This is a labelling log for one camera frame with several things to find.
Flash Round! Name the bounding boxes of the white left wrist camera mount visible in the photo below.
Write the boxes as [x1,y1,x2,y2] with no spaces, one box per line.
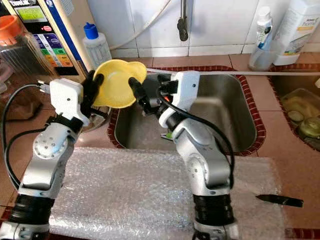
[49,78,84,128]

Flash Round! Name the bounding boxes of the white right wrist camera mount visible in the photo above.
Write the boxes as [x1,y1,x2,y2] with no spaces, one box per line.
[159,70,201,128]

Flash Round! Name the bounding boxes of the small white bottle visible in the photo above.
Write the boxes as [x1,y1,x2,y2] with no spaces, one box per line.
[255,6,274,51]

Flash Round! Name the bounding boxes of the round glass bowl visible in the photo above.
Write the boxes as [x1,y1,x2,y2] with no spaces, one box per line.
[297,117,320,139]

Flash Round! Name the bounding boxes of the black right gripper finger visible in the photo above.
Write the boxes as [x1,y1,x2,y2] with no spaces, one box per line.
[128,76,152,111]
[156,73,174,94]

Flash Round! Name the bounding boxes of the white hose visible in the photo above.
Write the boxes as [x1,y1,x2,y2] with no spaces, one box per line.
[111,0,173,49]

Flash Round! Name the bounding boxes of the yellow plastic bowl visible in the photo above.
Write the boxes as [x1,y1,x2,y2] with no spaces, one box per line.
[92,59,148,109]

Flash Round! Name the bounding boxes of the clear plastic container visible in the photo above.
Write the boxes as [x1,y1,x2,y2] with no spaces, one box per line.
[282,87,320,124]

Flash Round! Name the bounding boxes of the glass jar orange lid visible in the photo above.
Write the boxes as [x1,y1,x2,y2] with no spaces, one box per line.
[0,15,43,76]

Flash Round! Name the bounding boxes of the cream water ionizer machine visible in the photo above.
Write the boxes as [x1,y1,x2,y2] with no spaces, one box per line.
[2,0,87,77]

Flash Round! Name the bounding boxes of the large white bottle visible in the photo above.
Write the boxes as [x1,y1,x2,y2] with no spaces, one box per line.
[272,0,320,67]

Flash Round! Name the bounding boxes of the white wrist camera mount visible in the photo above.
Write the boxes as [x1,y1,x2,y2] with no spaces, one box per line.
[159,70,201,128]
[49,78,84,128]

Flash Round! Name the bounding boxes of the green dish soap bottle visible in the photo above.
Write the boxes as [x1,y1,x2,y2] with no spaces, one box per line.
[82,22,112,70]

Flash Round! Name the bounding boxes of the plastic jar brown contents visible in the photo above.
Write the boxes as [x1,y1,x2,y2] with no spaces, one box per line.
[0,62,42,120]

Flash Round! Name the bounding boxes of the clear bubble wrap sheet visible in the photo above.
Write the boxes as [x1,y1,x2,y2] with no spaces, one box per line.
[49,147,288,240]

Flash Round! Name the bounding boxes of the clear plastic cup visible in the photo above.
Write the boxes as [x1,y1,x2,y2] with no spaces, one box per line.
[248,40,281,71]

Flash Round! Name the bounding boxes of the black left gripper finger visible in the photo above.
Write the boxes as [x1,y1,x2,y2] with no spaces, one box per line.
[91,72,106,106]
[80,70,93,101]

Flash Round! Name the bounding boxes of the black knife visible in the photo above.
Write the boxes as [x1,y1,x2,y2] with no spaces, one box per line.
[255,194,304,208]

